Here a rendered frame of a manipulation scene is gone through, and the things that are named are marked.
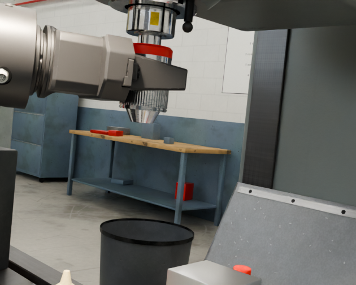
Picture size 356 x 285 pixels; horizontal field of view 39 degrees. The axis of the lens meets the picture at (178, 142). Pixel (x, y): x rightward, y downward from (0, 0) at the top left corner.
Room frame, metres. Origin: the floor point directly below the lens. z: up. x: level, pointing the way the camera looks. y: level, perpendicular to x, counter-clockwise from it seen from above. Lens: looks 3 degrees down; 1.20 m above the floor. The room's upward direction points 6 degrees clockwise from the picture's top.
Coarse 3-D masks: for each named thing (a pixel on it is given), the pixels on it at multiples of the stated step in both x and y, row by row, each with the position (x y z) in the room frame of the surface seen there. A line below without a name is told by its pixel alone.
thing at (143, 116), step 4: (128, 112) 0.48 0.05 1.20; (132, 112) 0.47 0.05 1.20; (136, 112) 0.47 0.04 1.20; (140, 112) 0.47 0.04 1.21; (144, 112) 0.47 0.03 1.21; (148, 112) 0.47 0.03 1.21; (152, 112) 0.47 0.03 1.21; (156, 112) 0.48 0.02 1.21; (132, 116) 0.48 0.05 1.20; (136, 116) 0.47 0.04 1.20; (140, 116) 0.47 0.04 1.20; (144, 116) 0.47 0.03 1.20; (148, 116) 0.48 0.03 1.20; (152, 116) 0.48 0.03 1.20; (156, 116) 0.48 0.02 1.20; (132, 120) 0.48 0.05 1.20; (136, 120) 0.48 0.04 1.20; (140, 120) 0.48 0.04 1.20; (144, 120) 0.48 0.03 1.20; (148, 120) 0.48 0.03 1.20; (152, 120) 0.48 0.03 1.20
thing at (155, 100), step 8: (144, 56) 0.46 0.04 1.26; (152, 56) 0.46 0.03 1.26; (160, 56) 0.47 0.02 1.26; (128, 96) 0.47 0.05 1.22; (136, 96) 0.47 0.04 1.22; (144, 96) 0.46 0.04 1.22; (152, 96) 0.47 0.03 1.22; (160, 96) 0.47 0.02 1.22; (120, 104) 0.48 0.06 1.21; (128, 104) 0.47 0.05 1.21; (136, 104) 0.46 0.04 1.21; (144, 104) 0.46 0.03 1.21; (152, 104) 0.47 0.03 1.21; (160, 104) 0.47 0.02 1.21
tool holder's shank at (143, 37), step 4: (136, 32) 0.48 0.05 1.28; (140, 32) 0.47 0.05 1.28; (144, 32) 0.47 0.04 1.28; (148, 32) 0.47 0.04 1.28; (140, 36) 0.48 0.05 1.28; (144, 36) 0.48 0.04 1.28; (148, 36) 0.48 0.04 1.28; (152, 36) 0.48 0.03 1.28; (156, 36) 0.48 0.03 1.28; (160, 36) 0.48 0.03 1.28; (164, 36) 0.48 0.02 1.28; (140, 40) 0.48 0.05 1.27; (144, 40) 0.48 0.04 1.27; (148, 40) 0.48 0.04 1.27; (152, 40) 0.48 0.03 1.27; (156, 40) 0.48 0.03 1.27; (160, 40) 0.48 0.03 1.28; (156, 44) 0.48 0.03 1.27; (160, 44) 0.49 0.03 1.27
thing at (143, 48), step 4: (136, 44) 0.47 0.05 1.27; (140, 44) 0.47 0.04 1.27; (144, 44) 0.47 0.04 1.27; (148, 44) 0.47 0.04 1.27; (152, 44) 0.47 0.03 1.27; (136, 48) 0.47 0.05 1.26; (140, 48) 0.46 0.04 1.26; (144, 48) 0.46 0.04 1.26; (148, 48) 0.46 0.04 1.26; (152, 48) 0.46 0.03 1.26; (156, 48) 0.47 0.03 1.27; (160, 48) 0.47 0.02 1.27; (164, 48) 0.47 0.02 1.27; (168, 48) 0.48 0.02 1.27; (136, 52) 0.47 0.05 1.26; (140, 52) 0.47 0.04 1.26; (144, 52) 0.46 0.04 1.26; (148, 52) 0.46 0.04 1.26; (152, 52) 0.46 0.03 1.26; (156, 52) 0.47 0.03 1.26; (160, 52) 0.47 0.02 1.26; (164, 52) 0.47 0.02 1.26; (168, 52) 0.48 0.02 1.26; (172, 52) 0.49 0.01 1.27; (164, 56) 0.47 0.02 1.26; (168, 56) 0.48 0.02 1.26
